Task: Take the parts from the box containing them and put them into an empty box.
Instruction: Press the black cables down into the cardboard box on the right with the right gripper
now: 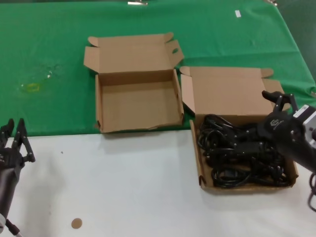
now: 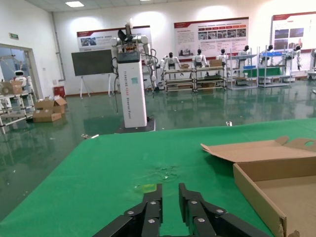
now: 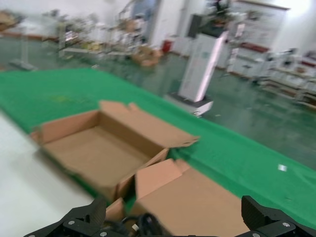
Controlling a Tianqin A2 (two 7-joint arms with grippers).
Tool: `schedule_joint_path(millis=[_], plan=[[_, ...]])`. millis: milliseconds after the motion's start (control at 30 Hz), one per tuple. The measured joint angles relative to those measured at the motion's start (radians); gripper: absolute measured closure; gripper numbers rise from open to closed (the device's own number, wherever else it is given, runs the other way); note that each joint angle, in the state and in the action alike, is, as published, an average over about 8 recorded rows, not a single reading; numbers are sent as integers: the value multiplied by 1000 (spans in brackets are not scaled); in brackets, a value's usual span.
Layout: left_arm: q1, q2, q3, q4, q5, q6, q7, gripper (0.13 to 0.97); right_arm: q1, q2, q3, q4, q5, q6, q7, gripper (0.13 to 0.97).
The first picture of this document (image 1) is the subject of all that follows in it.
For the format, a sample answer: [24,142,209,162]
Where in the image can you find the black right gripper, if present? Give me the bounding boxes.
[232,90,312,161]

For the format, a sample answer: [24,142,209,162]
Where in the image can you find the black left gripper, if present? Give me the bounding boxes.
[0,118,37,179]

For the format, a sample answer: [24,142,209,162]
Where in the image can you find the open cardboard box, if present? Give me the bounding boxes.
[83,32,185,134]
[179,66,299,191]

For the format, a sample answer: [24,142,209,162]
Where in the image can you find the green tablecloth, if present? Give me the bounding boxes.
[0,0,316,138]

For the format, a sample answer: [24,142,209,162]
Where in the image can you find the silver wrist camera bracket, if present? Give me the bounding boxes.
[292,105,316,149]

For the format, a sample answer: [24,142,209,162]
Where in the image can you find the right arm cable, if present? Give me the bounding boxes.
[307,172,316,212]

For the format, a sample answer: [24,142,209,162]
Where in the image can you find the left arm cable connector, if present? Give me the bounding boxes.
[4,218,23,237]

